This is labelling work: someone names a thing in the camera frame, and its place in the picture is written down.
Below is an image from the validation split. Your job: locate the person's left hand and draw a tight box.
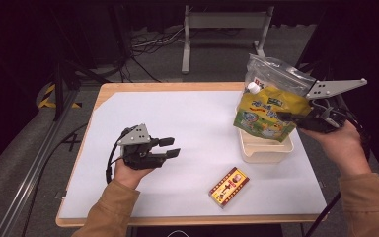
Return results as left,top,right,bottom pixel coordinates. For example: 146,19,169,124
113,157,156,191

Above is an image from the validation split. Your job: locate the white plastic container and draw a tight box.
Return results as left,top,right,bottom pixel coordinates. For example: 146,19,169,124
236,107,295,165

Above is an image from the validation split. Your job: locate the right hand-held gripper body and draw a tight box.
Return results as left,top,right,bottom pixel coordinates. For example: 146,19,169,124
295,78,368,134

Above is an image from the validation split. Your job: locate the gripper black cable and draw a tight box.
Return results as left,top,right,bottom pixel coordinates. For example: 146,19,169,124
105,126,139,185
304,95,373,237

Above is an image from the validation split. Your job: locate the grey metal stand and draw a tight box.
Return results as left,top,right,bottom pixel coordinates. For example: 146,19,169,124
181,4,275,74

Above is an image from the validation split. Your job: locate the yellow black striped tape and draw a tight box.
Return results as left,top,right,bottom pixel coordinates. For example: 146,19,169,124
38,83,83,110

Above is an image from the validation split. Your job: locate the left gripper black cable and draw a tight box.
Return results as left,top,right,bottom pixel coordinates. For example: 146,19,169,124
105,126,139,185

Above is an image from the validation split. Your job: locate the aluminium rail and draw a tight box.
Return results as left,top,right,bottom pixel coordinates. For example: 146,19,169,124
0,88,80,237

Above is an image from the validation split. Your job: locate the white floor cable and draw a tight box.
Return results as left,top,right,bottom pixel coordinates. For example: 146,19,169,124
131,26,187,57

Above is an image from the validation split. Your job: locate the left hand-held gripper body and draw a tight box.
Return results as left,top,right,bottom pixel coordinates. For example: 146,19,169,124
116,123,168,171

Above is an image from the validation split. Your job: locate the black floor cable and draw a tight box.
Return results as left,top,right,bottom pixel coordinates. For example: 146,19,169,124
19,122,90,237

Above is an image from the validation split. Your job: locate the person's right hand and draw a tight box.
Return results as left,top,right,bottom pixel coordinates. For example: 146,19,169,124
299,120,373,177

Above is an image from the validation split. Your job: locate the yellow spout pouch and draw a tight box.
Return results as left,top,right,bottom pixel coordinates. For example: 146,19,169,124
232,81,312,143

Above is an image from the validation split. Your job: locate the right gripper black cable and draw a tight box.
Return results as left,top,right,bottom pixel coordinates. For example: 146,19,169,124
304,95,373,237

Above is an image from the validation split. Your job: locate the black stand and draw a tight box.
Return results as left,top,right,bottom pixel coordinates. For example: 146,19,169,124
50,6,110,121

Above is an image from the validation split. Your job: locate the red and yellow box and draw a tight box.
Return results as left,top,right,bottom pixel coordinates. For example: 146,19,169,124
208,166,251,209

